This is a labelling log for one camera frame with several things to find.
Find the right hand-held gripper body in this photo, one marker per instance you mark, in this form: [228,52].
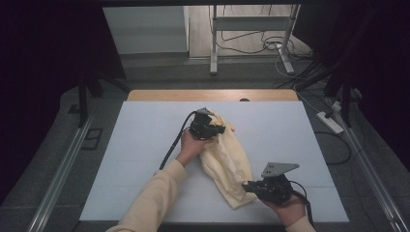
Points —
[274,188]

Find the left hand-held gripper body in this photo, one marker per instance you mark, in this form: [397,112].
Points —
[202,127]

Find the cream baby pants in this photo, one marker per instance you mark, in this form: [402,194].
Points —
[225,164]

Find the person's left hand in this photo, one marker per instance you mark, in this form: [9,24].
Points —
[190,148]

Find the person's right hand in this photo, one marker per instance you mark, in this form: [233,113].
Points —
[290,211]

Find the wooden table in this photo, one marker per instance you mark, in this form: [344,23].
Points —
[193,95]

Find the white foam table mat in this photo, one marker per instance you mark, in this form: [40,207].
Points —
[283,135]

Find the white power strip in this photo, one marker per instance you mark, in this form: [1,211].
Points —
[330,122]

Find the black floor plate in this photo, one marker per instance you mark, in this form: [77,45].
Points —
[92,138]

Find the black stand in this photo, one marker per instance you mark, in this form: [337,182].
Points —
[345,103]
[83,103]

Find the dark curtain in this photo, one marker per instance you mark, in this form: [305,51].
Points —
[42,80]
[383,71]

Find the aluminium floor rail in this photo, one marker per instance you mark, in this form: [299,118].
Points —
[370,180]
[61,180]

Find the white metal desk frame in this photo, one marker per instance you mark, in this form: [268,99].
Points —
[251,23]

